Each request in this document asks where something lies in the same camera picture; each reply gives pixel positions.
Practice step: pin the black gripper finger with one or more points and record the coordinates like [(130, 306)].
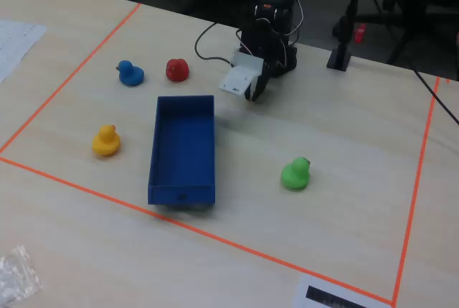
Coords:
[(262, 83), (250, 89)]

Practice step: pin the blue rubber duck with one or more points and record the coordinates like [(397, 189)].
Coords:
[(131, 74)]

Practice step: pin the red rubber duck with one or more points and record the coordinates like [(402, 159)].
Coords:
[(177, 70)]

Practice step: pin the green rubber duck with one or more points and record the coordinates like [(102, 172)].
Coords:
[(294, 177)]

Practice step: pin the blue plastic box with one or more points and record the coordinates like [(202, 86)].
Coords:
[(183, 193)]

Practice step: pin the yellow rubber duck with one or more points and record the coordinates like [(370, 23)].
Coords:
[(105, 143)]

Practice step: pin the red clamp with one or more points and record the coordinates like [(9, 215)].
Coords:
[(360, 34)]

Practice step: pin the orange tape strip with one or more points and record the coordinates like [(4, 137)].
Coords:
[(418, 178), (215, 238), (71, 75)]

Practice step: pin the white paper with black bar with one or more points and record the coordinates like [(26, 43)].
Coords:
[(303, 284)]

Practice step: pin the white printed paper sheet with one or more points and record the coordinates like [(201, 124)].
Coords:
[(14, 46)]

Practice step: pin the clear plastic bag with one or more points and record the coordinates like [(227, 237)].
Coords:
[(18, 279)]

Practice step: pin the white gripper camera box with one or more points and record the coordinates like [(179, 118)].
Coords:
[(238, 78)]

